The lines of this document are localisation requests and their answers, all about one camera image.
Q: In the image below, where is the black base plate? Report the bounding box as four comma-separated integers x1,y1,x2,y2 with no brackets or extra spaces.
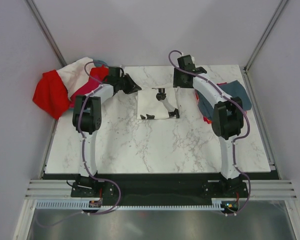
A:
43,170,279,205

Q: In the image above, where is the folded grey-blue t-shirt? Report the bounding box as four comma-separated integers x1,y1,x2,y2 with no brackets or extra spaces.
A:
196,80,252,120

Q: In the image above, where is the right aluminium frame post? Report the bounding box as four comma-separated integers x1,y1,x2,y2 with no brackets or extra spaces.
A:
242,0,290,73

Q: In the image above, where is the red t-shirt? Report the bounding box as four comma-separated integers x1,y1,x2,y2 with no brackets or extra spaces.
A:
32,66,108,120

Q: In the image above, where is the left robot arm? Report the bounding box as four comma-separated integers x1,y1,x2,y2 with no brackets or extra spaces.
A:
72,66,142,180

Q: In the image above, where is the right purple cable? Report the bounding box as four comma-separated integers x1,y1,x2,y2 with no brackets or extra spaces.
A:
168,49,252,217

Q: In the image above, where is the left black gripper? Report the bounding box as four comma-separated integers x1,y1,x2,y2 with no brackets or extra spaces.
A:
117,74,142,95

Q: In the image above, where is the aluminium frame post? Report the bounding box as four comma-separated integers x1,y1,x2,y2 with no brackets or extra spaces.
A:
242,0,290,73
24,0,67,67

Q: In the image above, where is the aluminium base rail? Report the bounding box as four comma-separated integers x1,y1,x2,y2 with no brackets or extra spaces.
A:
25,179,297,200

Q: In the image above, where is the teal laundry basket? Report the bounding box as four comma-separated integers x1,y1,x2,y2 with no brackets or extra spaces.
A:
93,59,109,68

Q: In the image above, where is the white slotted cable duct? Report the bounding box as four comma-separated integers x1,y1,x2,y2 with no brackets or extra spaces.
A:
35,199,240,212

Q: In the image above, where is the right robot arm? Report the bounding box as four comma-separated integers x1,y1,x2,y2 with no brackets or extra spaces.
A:
168,50,249,197

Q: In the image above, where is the left aluminium frame post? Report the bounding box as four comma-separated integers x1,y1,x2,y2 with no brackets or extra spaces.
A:
24,0,67,67

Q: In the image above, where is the magenta t-shirt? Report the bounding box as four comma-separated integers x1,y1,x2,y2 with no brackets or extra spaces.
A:
69,77,100,109

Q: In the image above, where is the folded magenta garment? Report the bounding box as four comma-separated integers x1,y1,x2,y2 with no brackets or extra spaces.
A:
195,91,200,102

